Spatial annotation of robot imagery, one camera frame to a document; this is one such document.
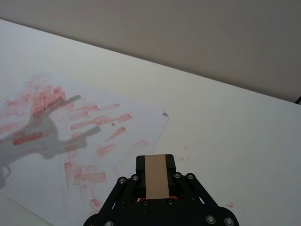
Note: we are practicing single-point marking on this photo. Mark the tan block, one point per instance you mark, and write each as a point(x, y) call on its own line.
point(156, 176)

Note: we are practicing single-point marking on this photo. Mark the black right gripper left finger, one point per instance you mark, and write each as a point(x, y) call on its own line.
point(140, 171)

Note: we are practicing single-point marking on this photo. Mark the white paper sheet, red marks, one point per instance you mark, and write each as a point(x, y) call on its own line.
point(105, 141)

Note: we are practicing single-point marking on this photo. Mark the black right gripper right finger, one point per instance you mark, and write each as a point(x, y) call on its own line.
point(172, 164)

